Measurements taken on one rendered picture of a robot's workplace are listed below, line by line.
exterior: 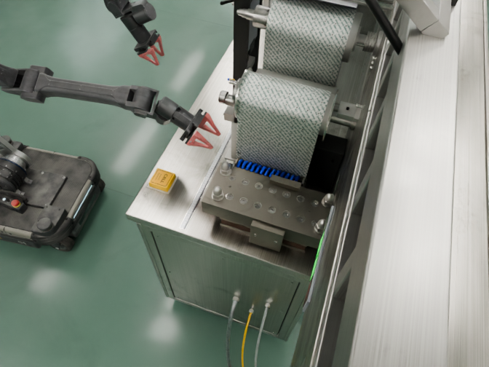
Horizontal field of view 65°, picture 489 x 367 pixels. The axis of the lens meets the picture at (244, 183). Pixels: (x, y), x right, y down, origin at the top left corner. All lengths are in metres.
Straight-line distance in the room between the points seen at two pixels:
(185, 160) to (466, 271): 1.00
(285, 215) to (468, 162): 0.52
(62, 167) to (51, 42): 1.60
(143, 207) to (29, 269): 1.21
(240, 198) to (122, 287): 1.20
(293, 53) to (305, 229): 0.53
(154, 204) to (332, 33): 0.77
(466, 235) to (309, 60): 0.71
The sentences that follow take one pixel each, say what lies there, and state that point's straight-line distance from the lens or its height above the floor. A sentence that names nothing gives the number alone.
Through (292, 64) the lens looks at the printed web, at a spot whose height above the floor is 1.25.
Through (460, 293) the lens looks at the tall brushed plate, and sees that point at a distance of 0.69.
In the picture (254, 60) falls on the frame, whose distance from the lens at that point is 1.57.
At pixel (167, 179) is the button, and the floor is 0.92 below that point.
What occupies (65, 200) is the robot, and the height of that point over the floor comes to 0.24.
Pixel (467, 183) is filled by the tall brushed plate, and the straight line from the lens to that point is 0.82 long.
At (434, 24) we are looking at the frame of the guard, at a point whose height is 1.67.
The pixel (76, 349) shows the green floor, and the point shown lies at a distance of 2.18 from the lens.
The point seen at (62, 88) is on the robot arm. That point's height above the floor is 1.20.
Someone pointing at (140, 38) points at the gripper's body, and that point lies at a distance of 1.55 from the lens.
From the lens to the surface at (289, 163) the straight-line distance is 1.19.
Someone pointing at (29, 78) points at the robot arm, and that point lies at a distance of 1.40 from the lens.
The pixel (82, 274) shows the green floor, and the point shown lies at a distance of 2.30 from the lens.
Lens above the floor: 2.00
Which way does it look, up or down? 55 degrees down
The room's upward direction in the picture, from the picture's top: 3 degrees clockwise
